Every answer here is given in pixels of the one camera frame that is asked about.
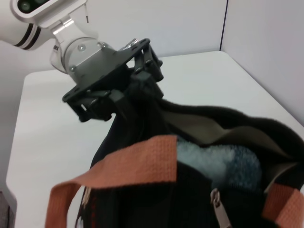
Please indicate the silver zipper pull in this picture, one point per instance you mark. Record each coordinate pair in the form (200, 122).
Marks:
(219, 209)

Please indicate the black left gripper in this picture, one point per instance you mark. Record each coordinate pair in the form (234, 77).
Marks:
(104, 69)

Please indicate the teal fluffy cloth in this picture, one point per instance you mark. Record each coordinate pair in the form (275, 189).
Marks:
(213, 161)

